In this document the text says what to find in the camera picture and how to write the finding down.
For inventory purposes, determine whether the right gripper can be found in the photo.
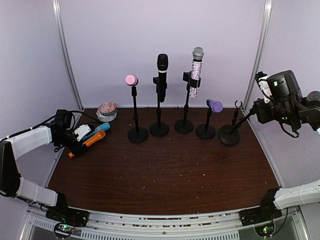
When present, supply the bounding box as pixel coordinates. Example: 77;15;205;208
254;97;298;126

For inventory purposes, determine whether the orange microphone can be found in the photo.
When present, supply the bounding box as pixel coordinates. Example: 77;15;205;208
68;130;106;158

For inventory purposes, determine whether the blue microphone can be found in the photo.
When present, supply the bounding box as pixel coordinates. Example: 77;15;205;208
81;122;111;142

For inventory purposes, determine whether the mic stand front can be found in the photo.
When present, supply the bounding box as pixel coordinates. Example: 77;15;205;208
217;107;257;147

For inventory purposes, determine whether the purple microphone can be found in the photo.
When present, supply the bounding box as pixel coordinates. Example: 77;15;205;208
206;98;224;113

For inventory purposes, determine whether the pink microphone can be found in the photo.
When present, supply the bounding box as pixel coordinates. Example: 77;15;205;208
125;74;139;87

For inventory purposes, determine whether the black microphone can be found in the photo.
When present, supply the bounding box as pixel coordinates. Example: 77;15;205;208
157;53;169;103

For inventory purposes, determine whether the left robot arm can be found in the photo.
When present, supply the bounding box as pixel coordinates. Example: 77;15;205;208
0;109;94;226

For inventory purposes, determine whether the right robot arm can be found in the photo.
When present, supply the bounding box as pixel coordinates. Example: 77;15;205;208
252;70;320;221

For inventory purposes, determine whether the pink mic stand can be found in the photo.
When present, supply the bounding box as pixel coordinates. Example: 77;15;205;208
127;86;149;143

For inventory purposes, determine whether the glitter mic stand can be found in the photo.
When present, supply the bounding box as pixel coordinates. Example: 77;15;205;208
174;71;201;134

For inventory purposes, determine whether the black mic stand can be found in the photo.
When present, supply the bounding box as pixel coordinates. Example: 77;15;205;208
149;77;169;137

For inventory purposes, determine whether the glitter silver microphone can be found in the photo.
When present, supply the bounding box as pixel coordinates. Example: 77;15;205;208
189;46;205;98

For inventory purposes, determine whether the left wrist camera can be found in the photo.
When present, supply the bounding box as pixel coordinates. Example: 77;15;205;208
73;124;95;142

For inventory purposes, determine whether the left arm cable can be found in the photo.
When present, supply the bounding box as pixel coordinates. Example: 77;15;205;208
4;109;101;141

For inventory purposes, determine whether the right aluminium post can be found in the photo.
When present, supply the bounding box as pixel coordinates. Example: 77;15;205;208
243;0;273;111

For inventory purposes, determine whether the aluminium post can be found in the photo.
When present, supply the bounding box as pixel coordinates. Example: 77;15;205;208
243;0;273;111
52;0;84;110

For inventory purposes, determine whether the front aluminium rail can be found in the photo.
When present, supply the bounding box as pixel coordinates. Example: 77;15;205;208
19;194;311;240

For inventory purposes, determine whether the left aluminium post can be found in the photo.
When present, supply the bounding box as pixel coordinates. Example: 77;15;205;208
52;0;84;110

